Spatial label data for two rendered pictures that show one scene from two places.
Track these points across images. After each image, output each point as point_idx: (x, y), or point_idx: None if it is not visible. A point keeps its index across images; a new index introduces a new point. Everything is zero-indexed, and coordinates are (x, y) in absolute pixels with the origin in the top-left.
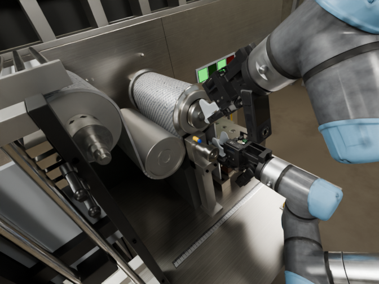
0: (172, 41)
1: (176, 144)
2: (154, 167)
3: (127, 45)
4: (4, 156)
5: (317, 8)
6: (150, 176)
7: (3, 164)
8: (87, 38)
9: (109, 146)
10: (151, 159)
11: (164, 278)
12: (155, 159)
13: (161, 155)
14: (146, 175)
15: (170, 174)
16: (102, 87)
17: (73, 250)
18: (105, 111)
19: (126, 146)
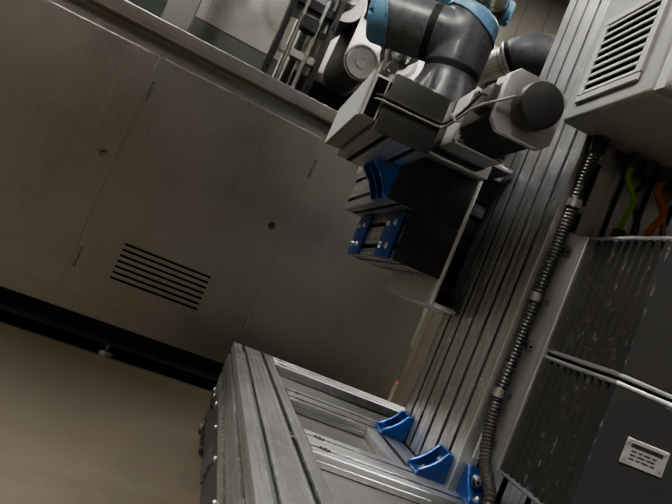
0: (413, 75)
1: (373, 63)
2: (352, 58)
3: (380, 47)
4: (261, 27)
5: None
6: (346, 59)
7: (254, 30)
8: (361, 22)
9: (355, 3)
10: (354, 51)
11: (310, 86)
12: (357, 54)
13: (361, 55)
14: (343, 58)
15: (355, 75)
16: None
17: (317, 2)
18: (360, 4)
19: (343, 47)
